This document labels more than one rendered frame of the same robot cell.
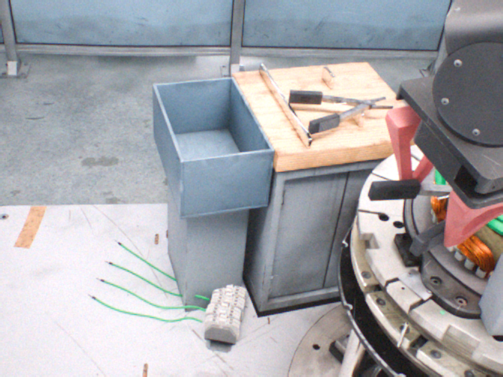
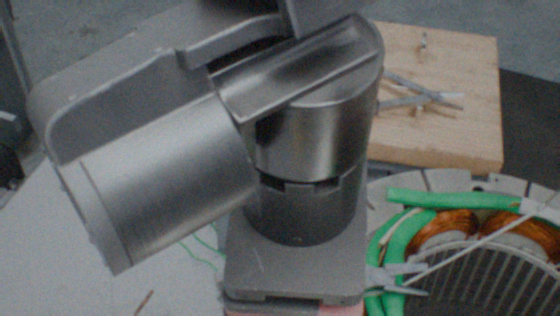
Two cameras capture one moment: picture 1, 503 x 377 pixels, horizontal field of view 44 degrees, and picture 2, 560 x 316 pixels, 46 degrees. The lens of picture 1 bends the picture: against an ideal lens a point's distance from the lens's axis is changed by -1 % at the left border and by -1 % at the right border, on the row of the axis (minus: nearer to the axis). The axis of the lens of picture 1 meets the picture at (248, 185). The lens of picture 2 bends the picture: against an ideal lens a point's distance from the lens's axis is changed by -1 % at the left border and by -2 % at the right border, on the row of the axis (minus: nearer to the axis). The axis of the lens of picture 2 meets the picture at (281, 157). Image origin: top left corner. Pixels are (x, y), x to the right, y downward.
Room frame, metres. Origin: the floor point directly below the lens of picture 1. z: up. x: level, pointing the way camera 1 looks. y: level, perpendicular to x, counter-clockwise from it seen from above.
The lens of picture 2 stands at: (0.19, -0.25, 1.51)
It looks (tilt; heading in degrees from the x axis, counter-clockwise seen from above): 48 degrees down; 30
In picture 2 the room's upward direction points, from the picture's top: 1 degrees clockwise
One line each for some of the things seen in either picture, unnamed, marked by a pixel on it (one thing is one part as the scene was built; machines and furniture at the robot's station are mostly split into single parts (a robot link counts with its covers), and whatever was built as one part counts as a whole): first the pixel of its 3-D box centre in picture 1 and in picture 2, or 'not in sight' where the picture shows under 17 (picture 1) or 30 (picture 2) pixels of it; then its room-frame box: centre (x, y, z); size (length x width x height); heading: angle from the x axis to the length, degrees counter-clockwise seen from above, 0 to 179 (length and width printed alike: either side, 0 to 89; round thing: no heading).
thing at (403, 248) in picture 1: (408, 247); not in sight; (0.40, -0.14, 1.10); 0.03 x 0.01 x 0.01; 12
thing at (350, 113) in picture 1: (354, 111); (408, 102); (0.64, -0.12, 1.09); 0.06 x 0.01 x 0.01; 135
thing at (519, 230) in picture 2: not in sight; (522, 236); (0.52, -0.26, 1.12); 0.06 x 0.02 x 0.04; 102
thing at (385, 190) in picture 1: (394, 190); not in sight; (0.39, -0.12, 1.17); 0.04 x 0.01 x 0.02; 105
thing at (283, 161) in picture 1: (326, 111); (400, 88); (0.69, -0.09, 1.05); 0.20 x 0.19 x 0.02; 111
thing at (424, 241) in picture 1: (433, 236); not in sight; (0.35, -0.14, 1.17); 0.04 x 0.01 x 0.02; 130
